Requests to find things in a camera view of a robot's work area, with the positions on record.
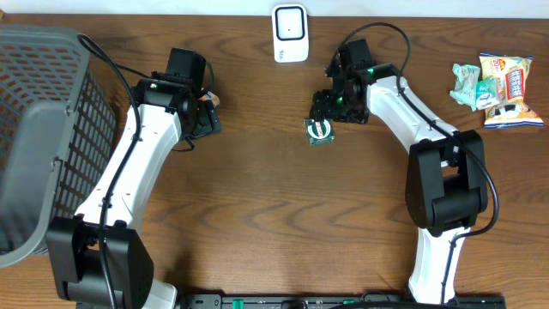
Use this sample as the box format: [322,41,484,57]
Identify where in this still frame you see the orange tissue pack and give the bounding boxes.
[199,91,220,107]

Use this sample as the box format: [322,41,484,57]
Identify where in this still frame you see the black box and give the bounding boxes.
[304,118,335,146]

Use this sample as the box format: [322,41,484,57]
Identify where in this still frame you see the teal wet wipes pack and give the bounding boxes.
[449,64,480,112]

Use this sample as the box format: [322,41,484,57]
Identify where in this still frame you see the teal kleenex tissue pack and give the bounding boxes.
[475,77,501,110]

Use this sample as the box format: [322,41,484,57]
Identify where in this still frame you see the white snack bag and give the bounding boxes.
[479,52,544,129]

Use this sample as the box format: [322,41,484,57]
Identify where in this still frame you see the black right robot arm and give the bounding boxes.
[311,62,492,305]

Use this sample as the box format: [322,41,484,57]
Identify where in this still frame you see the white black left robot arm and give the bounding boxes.
[45,78,221,308]

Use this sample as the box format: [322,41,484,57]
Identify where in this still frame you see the white barcode scanner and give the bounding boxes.
[271,3,310,64]

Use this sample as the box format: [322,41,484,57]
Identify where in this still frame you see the grey plastic basket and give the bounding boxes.
[1,25,117,267]

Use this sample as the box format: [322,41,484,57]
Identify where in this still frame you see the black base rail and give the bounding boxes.
[175,293,507,309]

